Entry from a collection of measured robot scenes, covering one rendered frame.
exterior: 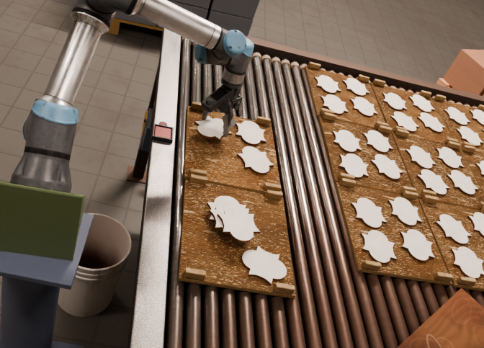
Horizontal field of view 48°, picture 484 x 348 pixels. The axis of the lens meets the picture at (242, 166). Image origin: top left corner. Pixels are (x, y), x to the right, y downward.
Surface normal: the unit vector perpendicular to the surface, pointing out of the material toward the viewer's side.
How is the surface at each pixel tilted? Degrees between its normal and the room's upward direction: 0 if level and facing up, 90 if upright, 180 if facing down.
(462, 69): 90
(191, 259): 0
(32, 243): 90
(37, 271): 0
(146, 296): 0
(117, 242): 87
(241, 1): 90
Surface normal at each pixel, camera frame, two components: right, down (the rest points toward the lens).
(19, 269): 0.29, -0.72
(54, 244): 0.06, 0.67
